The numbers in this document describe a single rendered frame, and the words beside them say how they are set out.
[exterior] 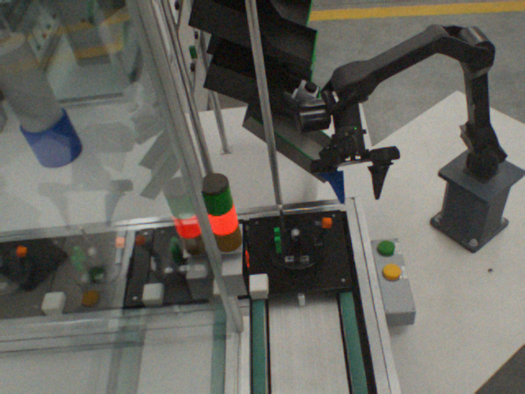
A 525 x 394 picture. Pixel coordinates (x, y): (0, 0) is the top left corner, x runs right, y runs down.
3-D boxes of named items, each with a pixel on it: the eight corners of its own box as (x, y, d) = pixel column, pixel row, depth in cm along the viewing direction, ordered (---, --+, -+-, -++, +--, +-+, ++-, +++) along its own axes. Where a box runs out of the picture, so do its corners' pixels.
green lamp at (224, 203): (234, 193, 93) (229, 173, 90) (233, 215, 90) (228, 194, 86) (205, 196, 94) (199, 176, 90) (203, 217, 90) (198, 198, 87)
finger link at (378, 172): (378, 164, 110) (363, 167, 106) (394, 162, 108) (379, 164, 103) (383, 198, 111) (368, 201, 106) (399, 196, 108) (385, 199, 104)
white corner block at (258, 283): (269, 282, 129) (267, 272, 126) (269, 299, 126) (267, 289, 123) (249, 284, 129) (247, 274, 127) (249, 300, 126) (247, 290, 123)
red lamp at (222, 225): (238, 212, 97) (234, 194, 93) (238, 233, 94) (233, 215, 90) (211, 215, 97) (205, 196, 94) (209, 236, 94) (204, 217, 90)
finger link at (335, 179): (332, 171, 118) (316, 174, 114) (345, 169, 116) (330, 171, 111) (336, 203, 118) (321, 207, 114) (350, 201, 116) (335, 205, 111)
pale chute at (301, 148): (327, 150, 153) (338, 142, 150) (324, 184, 144) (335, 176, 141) (249, 93, 142) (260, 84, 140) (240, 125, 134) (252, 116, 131)
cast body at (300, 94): (314, 107, 134) (326, 85, 129) (311, 117, 131) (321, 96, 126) (284, 93, 134) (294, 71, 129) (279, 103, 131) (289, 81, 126)
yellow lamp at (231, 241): (242, 230, 101) (238, 213, 97) (242, 251, 97) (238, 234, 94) (216, 232, 101) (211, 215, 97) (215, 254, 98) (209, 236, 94)
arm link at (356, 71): (474, 38, 108) (463, -5, 101) (493, 60, 102) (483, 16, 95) (343, 106, 115) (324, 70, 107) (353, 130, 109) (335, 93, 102)
